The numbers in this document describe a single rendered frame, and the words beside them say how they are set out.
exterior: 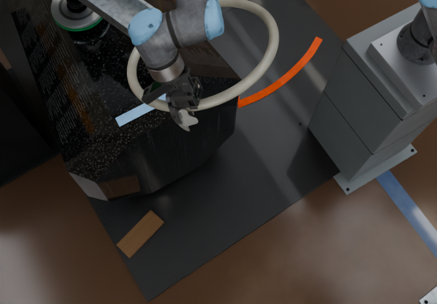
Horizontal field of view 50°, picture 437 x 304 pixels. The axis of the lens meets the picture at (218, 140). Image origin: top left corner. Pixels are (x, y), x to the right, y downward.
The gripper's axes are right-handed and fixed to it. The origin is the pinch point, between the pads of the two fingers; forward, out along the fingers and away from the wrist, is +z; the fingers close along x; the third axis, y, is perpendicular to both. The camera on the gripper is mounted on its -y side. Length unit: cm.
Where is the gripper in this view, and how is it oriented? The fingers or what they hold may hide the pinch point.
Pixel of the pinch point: (186, 120)
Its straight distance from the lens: 136.9
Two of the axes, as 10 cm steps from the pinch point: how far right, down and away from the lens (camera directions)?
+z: 2.8, 6.0, 7.5
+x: 1.9, -8.0, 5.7
